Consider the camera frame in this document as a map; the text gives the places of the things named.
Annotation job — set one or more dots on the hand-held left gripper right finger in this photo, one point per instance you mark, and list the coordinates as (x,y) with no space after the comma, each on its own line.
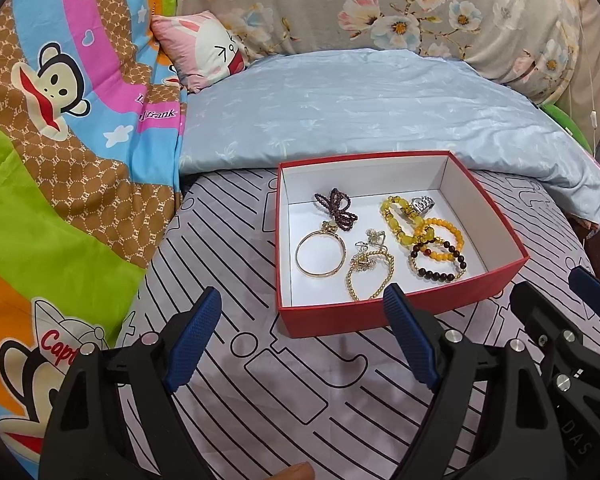
(410,340)

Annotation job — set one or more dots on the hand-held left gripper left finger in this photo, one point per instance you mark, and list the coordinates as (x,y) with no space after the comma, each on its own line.
(192,340)

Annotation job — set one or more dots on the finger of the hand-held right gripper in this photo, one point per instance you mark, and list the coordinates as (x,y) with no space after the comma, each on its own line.
(597,292)
(540,315)

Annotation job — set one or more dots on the red cardboard box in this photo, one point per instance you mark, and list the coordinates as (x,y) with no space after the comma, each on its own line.
(330,320)

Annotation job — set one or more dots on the small silver earring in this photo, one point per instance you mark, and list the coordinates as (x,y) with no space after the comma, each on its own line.
(362,246)

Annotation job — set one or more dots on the silver rhinestone pendant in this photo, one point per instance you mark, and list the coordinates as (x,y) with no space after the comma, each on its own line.
(376,237)

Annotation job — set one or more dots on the gold bangle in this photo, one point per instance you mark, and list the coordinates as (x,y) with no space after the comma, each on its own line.
(298,256)

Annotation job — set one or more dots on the person's left hand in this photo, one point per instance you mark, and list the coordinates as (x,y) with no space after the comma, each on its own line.
(296,471)

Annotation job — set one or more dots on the grey black-lined bed sheet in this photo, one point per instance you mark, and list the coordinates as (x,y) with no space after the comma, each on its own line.
(280,410)

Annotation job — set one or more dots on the green plastic object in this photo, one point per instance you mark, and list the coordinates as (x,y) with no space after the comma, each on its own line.
(560,115)

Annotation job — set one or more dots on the colourful cartoon monkey blanket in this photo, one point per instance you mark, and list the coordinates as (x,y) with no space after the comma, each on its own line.
(55,185)

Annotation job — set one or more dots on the light blue quilt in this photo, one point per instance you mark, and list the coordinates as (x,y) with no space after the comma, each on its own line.
(355,110)

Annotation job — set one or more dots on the pink rabbit pillow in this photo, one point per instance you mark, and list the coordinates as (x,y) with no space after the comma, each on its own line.
(200,45)

